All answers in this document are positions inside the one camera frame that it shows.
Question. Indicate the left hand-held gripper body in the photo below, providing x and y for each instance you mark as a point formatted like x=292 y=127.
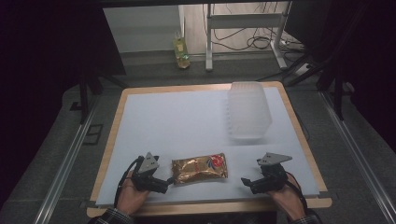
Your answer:
x=147 y=174

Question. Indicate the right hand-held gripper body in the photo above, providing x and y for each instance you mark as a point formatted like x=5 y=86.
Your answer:
x=270 y=177

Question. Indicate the gold snack packet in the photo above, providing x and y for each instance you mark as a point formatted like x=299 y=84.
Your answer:
x=200 y=168

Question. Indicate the clear plastic storage bin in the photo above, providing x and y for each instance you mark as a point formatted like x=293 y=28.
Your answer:
x=248 y=109

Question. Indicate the person's left hand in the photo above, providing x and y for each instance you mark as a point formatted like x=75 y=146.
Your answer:
x=133 y=196

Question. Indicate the person's right hand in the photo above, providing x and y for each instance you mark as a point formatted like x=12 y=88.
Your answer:
x=288 y=197

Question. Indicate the person's right plaid sleeve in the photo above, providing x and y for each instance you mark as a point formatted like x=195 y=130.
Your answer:
x=306 y=218

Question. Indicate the person's plaid sleeve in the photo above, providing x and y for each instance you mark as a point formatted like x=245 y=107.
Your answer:
x=306 y=218
x=112 y=217

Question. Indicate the person's left plaid sleeve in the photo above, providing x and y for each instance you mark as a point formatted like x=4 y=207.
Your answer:
x=112 y=217

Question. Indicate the black stand leg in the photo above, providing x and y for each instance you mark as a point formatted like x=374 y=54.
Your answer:
x=84 y=93

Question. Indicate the yellow drink bottle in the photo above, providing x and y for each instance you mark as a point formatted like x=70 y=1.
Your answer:
x=181 y=51

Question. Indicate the black tripod stand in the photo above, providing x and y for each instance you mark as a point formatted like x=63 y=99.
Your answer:
x=330 y=62

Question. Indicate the white metal desk frame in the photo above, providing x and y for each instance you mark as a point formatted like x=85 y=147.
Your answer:
x=246 y=28

